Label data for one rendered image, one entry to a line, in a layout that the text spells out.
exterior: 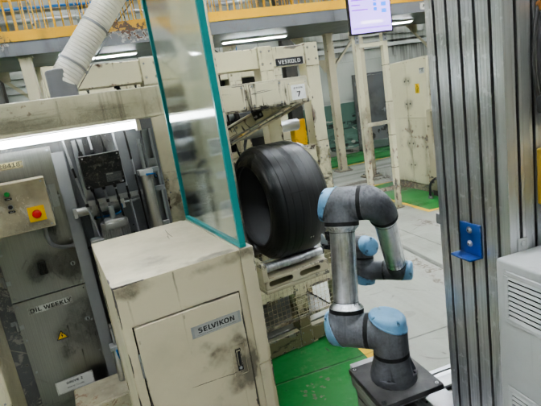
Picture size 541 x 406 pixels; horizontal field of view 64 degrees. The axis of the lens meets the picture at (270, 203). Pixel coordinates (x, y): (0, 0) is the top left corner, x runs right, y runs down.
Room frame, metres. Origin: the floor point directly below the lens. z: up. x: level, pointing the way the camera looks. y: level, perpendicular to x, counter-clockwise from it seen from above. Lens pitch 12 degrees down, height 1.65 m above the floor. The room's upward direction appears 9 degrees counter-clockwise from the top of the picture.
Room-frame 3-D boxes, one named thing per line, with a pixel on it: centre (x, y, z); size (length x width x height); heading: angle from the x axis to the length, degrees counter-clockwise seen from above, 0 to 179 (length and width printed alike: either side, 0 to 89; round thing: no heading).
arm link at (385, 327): (1.29, -0.31, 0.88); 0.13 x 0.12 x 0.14; 65
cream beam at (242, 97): (2.49, 0.01, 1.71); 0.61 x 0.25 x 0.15; 116
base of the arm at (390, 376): (1.28, -0.32, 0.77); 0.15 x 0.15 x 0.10
